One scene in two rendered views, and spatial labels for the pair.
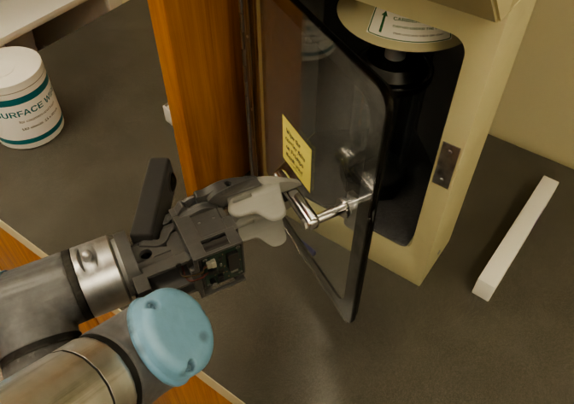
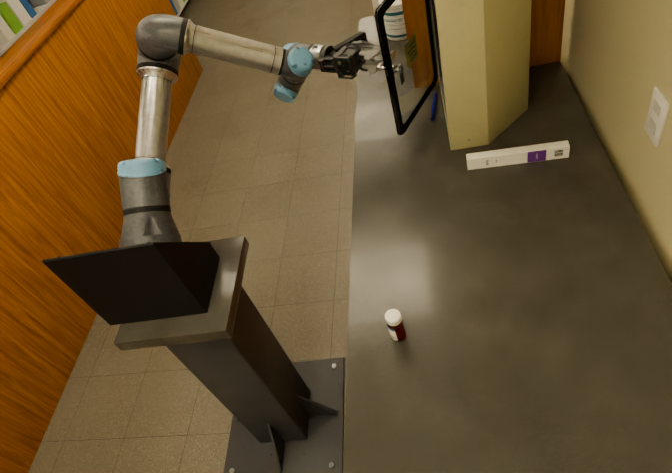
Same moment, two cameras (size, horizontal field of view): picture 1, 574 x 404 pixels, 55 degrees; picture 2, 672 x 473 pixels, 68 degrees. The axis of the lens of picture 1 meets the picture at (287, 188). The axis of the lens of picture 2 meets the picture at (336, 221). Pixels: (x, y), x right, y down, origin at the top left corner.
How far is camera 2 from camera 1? 1.20 m
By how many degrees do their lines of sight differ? 48
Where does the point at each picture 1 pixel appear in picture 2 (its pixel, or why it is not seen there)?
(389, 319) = (425, 152)
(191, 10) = not seen: outside the picture
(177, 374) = (291, 65)
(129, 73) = not seen: hidden behind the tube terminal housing
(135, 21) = not seen: outside the picture
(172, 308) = (302, 52)
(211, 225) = (348, 52)
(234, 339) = (373, 128)
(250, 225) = (370, 65)
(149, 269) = (326, 57)
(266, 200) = (370, 53)
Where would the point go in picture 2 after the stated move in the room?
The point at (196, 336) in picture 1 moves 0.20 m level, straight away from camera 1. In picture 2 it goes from (302, 62) to (344, 26)
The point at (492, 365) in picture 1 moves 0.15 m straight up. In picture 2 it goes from (436, 185) to (430, 144)
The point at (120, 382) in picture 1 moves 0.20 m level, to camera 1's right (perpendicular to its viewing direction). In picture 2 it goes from (278, 57) to (314, 80)
